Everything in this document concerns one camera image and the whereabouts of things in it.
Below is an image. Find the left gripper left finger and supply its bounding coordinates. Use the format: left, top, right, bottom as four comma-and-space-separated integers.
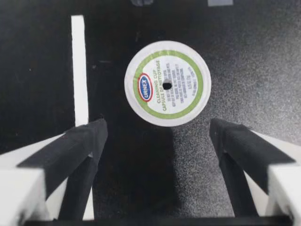
0, 118, 109, 226

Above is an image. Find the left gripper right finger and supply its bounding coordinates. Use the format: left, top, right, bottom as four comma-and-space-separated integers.
210, 117, 301, 226

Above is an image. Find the white coffee capsule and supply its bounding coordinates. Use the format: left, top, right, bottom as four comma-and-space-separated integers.
124, 42, 212, 127

